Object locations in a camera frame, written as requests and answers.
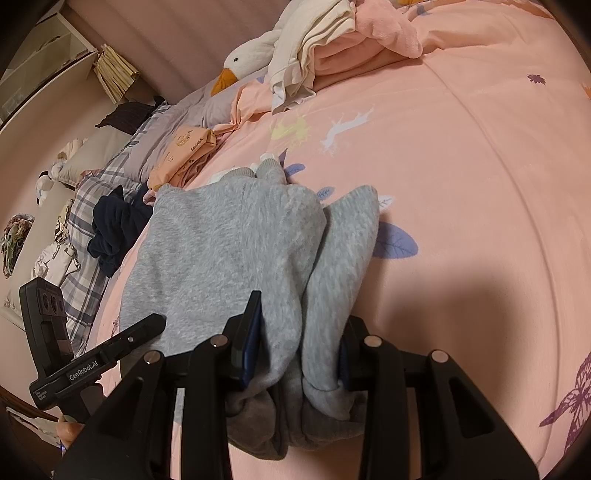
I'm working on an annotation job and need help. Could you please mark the beige pillow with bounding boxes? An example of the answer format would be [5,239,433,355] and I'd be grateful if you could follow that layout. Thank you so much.
[52,126,131,187]

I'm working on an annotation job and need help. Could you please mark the pink printed duvet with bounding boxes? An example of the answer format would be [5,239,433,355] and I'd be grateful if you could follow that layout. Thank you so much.
[195,1,590,474]

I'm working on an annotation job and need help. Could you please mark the orange folded garment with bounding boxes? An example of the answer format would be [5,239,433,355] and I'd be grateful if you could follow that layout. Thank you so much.
[147,125,216,191]

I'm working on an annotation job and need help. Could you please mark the cream folded garment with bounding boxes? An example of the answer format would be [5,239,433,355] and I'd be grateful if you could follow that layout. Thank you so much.
[267,1,356,114]

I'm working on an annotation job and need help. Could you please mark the left hand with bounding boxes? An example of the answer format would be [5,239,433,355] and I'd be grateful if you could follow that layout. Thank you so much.
[56,415,84,449]

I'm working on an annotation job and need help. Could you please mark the yellow pleated curtain fabric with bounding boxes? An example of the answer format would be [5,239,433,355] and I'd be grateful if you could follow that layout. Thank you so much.
[93,44,140,104]

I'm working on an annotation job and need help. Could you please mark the black garment on pillow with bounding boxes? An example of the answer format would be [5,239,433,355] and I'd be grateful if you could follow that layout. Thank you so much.
[95,95,164,135]

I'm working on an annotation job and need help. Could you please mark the plaid blue pillow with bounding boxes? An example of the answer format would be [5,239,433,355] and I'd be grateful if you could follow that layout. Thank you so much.
[4,103,172,358]

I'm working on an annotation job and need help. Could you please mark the small plush toy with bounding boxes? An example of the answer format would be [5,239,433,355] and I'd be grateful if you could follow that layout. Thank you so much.
[35,138,87,207]

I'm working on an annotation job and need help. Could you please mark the grey New York sweatshirt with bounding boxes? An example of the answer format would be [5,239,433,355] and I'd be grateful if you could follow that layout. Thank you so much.
[119,159,379,460]

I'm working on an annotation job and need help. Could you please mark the pink curtain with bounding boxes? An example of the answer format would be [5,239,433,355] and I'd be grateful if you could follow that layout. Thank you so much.
[61,0,287,103]

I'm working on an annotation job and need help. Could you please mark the navy crumpled garment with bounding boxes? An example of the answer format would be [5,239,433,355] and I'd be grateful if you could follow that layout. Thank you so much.
[87,183,152,278]

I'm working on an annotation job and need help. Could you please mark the wall shelf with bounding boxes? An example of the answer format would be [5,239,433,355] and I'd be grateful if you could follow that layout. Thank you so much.
[1,13,96,124]

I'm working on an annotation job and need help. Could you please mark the colourful woven wall decoration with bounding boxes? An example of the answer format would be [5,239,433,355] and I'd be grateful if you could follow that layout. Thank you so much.
[1,214,35,278]

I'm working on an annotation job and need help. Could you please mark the white printed garment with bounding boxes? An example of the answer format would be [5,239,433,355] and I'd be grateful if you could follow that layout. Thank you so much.
[32,241,81,287]

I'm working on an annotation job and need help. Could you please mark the white goose plush toy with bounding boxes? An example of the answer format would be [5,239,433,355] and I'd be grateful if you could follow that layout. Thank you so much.
[211,30,280,96]

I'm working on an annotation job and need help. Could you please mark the pink folded garment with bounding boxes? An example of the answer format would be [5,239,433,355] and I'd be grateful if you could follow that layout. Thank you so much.
[227,0,424,128]

